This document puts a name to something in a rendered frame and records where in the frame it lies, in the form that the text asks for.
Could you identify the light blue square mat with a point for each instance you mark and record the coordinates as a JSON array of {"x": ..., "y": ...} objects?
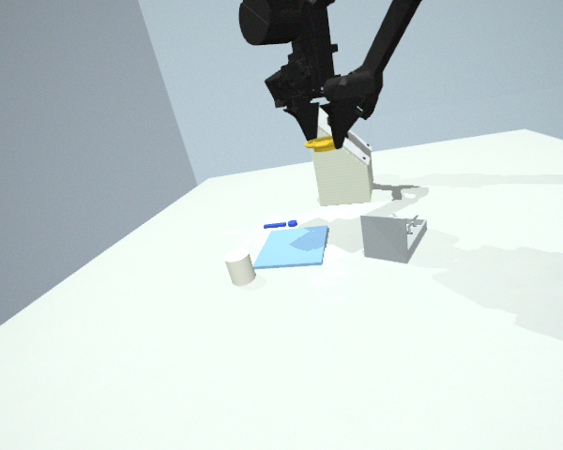
[{"x": 292, "y": 248}]

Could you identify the yellow round plate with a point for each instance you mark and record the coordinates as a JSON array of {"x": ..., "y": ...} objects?
[{"x": 321, "y": 144}]

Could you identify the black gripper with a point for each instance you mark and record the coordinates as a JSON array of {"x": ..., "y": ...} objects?
[{"x": 342, "y": 91}]

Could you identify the blue spoon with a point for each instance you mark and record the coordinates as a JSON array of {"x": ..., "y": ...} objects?
[{"x": 291, "y": 223}]

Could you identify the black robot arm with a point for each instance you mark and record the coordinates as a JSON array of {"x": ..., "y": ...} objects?
[{"x": 265, "y": 22}]

